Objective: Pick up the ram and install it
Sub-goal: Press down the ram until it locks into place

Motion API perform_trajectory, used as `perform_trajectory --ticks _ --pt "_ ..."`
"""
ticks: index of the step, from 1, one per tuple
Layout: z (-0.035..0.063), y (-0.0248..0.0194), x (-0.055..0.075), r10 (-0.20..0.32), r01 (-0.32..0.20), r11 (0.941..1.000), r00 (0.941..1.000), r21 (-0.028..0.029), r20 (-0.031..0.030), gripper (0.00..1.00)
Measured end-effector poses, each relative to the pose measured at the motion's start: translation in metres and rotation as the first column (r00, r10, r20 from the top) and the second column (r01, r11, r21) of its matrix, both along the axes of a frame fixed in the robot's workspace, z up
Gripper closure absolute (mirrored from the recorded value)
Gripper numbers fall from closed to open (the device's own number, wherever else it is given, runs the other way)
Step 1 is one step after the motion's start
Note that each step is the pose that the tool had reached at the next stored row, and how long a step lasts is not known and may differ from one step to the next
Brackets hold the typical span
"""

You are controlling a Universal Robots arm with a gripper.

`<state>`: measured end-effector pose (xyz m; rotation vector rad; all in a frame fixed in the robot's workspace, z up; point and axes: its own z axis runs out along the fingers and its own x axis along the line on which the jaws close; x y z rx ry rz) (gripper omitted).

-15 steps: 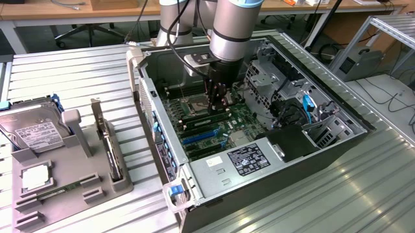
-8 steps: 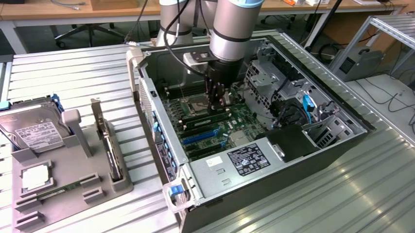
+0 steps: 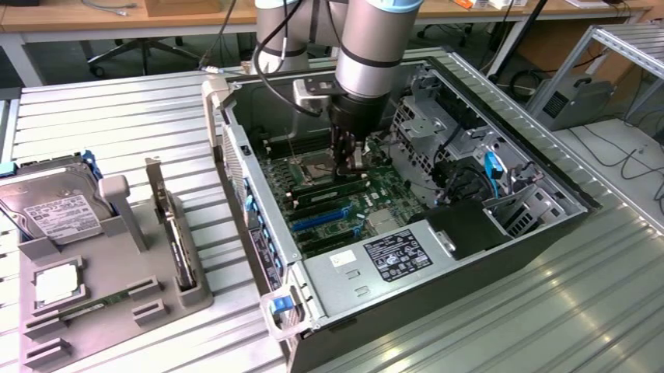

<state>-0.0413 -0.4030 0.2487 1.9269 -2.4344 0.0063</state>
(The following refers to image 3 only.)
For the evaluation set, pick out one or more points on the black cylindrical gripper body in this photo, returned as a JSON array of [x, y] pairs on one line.
[[358, 114]]

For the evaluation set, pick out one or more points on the black open PC case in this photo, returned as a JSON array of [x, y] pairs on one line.
[[414, 334]]

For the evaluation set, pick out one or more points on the silver CPU chip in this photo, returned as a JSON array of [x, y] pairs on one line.
[[56, 285]]

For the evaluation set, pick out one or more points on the grey metal box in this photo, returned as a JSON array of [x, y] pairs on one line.
[[575, 105]]

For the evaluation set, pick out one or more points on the grey plastic parts rack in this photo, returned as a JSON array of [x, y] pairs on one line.
[[102, 268]]

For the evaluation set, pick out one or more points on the brown cardboard box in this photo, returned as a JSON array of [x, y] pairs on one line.
[[181, 8]]

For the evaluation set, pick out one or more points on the black graphics card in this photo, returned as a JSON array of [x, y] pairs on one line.
[[179, 256]]

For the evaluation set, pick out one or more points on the silver power supply unit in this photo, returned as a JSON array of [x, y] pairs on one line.
[[336, 279]]

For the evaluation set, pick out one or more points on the blue expansion slot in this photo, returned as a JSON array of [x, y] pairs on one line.
[[317, 218]]

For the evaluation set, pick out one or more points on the CPU socket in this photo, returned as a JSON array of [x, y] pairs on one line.
[[313, 169]]

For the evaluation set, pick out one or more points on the black stand pole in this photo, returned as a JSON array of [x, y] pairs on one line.
[[519, 39]]

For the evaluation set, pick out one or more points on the aluminium frame table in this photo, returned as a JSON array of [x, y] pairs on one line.
[[622, 39]]

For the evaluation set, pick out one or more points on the green motherboard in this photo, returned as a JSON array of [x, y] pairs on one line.
[[383, 190]]

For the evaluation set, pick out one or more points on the hard disk in blue caddy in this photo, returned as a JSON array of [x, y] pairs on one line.
[[52, 206]]

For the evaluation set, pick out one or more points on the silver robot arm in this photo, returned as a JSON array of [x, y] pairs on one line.
[[372, 39]]

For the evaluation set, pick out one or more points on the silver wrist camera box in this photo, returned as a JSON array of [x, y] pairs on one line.
[[311, 101]]

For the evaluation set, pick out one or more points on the wooden desk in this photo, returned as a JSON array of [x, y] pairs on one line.
[[77, 17]]

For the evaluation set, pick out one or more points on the blue case latch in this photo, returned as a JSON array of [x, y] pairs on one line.
[[280, 305]]

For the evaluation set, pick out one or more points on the small silver heatsink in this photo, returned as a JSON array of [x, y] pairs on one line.
[[383, 221]]

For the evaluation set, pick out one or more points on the black plastic air shroud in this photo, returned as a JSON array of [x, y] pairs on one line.
[[455, 225]]

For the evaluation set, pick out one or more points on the silver disk bay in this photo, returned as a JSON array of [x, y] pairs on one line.
[[523, 217]]

